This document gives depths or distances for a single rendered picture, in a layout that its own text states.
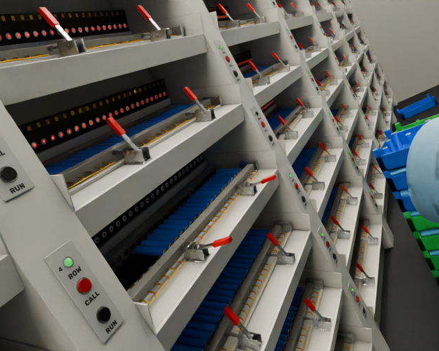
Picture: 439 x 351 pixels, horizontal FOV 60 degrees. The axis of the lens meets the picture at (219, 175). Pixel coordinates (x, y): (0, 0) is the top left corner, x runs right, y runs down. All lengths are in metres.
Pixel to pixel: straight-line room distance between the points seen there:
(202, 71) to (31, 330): 0.73
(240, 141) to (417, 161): 0.67
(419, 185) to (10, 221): 0.43
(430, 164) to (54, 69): 0.49
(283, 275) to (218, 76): 0.52
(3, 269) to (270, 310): 0.54
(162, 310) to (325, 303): 0.62
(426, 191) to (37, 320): 0.44
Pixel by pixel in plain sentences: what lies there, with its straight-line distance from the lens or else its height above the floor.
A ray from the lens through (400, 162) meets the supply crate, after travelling 1.34.
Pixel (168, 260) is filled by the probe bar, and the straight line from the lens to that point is 0.66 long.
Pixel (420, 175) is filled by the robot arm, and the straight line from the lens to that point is 0.42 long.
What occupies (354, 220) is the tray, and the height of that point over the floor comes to 0.32.
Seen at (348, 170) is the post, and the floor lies 0.41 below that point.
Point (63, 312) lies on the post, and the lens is 0.48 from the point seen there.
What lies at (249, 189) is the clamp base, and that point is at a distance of 0.88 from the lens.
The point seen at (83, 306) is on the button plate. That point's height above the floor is 0.81.
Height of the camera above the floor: 0.94
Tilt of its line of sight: 9 degrees down
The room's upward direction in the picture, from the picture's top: 30 degrees counter-clockwise
